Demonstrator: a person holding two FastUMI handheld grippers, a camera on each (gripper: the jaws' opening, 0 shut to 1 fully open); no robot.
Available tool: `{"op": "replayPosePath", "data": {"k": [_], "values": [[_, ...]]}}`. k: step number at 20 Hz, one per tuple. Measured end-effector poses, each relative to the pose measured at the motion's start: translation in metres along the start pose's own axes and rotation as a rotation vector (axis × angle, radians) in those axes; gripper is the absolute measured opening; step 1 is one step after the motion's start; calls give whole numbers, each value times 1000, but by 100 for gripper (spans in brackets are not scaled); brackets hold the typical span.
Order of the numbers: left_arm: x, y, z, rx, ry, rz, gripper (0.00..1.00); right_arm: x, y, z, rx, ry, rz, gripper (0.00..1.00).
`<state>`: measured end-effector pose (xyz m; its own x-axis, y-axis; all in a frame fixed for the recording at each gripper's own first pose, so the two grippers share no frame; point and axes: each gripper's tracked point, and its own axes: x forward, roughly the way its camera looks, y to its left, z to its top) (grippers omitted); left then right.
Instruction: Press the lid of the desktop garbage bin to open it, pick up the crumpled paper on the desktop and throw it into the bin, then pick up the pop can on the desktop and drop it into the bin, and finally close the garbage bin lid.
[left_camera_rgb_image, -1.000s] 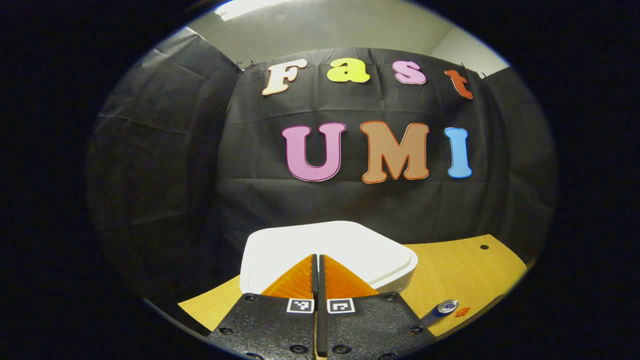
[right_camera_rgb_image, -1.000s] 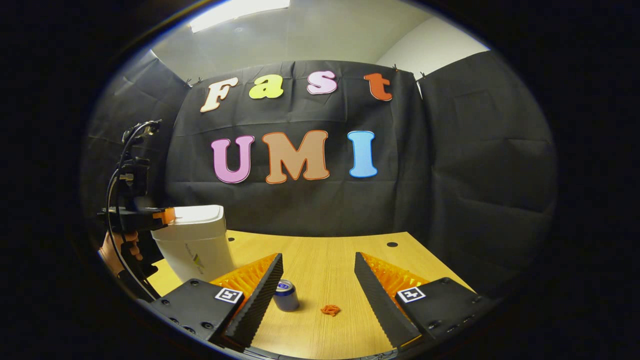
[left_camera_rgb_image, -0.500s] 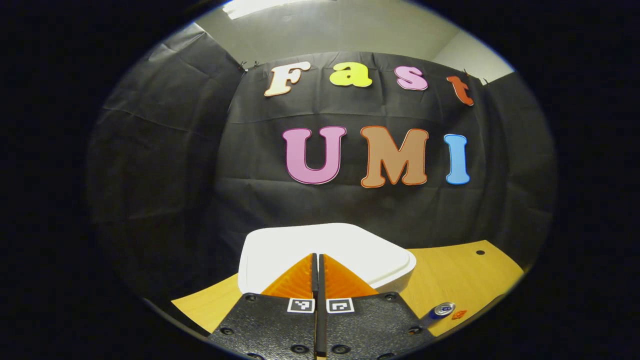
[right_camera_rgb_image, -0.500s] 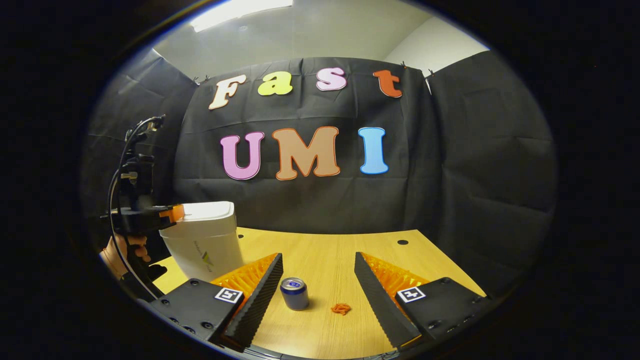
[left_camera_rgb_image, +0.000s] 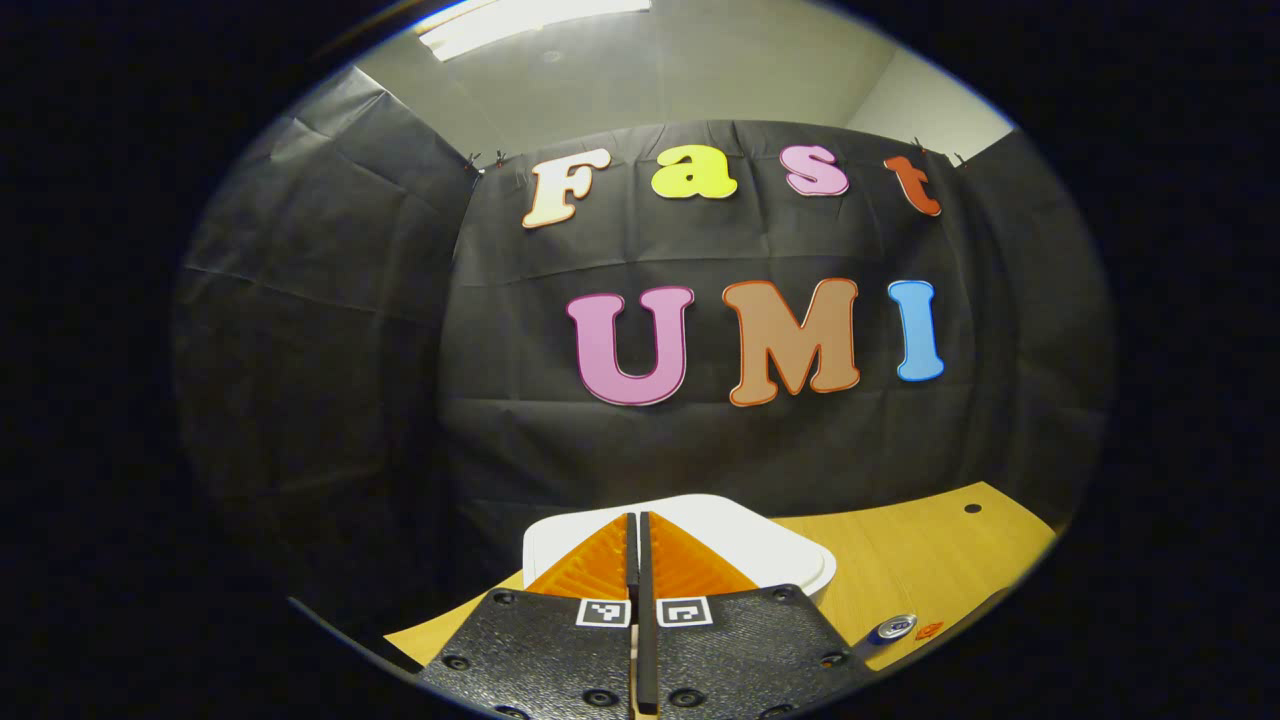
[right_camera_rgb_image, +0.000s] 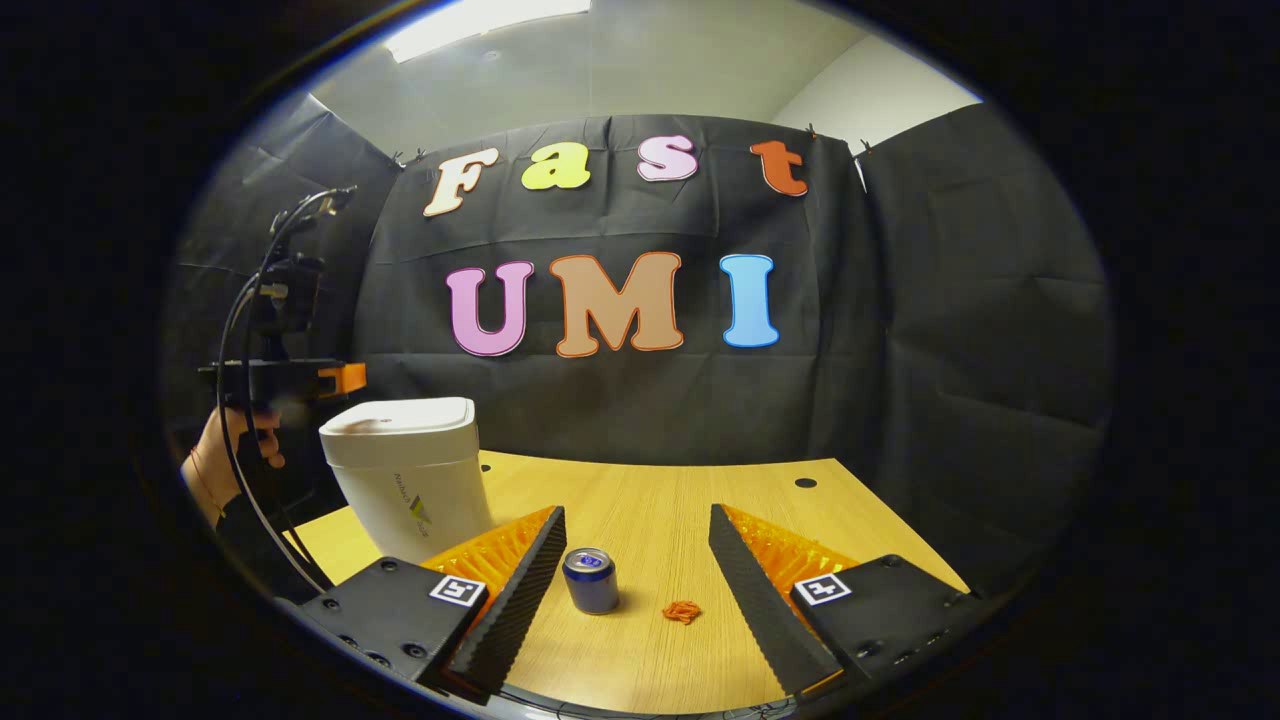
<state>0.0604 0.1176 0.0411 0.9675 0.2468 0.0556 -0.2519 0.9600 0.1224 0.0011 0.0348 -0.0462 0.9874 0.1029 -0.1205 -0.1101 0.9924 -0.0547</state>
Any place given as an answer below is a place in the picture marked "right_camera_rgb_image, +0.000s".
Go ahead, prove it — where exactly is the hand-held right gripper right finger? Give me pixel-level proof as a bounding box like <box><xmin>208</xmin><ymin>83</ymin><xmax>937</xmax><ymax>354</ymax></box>
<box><xmin>708</xmin><ymin>503</ymin><xmax>986</xmax><ymax>701</ymax></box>

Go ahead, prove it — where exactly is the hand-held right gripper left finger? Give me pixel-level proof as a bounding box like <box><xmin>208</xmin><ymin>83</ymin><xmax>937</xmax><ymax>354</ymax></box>
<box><xmin>300</xmin><ymin>505</ymin><xmax>568</xmax><ymax>706</ymax></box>

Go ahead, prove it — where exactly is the blue pop can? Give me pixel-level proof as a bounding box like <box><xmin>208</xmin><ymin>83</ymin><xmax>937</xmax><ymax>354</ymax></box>
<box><xmin>562</xmin><ymin>547</ymin><xmax>620</xmax><ymax>615</ymax></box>

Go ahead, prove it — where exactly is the white desktop garbage bin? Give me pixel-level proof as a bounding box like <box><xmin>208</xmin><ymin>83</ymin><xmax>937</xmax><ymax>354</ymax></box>
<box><xmin>318</xmin><ymin>397</ymin><xmax>496</xmax><ymax>566</ymax></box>

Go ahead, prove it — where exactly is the wooden desktop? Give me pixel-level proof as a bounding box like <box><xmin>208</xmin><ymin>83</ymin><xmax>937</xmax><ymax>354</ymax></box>
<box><xmin>285</xmin><ymin>450</ymin><xmax>971</xmax><ymax>716</ymax></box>

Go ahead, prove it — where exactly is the black backdrop cloth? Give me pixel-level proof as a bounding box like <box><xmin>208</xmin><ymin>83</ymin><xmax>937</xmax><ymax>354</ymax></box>
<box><xmin>165</xmin><ymin>90</ymin><xmax>1116</xmax><ymax>601</ymax></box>

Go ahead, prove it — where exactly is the ceiling light panel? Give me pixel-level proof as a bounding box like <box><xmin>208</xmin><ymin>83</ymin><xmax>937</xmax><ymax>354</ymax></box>
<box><xmin>385</xmin><ymin>0</ymin><xmax>591</xmax><ymax>63</ymax></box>

